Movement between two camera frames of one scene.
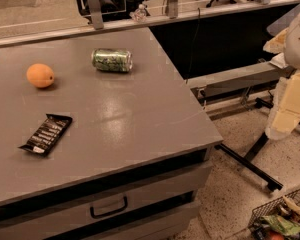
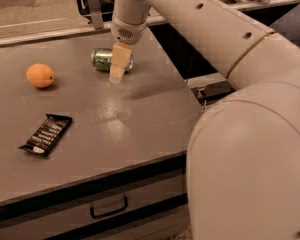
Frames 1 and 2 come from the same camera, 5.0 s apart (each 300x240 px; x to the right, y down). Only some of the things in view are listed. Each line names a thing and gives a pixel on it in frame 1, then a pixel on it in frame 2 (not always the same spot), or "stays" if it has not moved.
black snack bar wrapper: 49,135 stays
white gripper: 299,40 to 127,34
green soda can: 114,60 stays
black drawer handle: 110,212 stays
